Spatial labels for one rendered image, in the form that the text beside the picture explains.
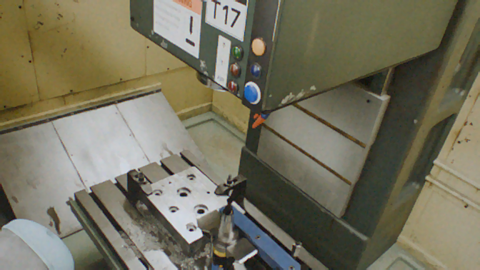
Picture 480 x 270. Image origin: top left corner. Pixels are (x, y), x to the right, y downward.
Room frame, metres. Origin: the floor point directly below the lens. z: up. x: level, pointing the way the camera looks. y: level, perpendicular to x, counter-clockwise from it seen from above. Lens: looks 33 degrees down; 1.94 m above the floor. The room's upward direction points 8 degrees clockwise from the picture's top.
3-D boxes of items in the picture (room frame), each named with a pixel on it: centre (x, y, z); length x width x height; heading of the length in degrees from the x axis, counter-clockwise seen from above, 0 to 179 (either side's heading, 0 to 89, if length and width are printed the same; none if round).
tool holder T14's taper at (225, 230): (0.65, 0.00, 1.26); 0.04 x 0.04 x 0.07
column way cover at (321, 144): (1.26, -0.25, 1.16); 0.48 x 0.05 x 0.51; 46
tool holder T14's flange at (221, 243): (0.65, 0.00, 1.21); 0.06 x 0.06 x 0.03
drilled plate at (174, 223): (0.99, 0.13, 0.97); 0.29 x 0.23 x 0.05; 46
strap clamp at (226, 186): (1.08, 0.01, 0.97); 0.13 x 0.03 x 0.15; 136
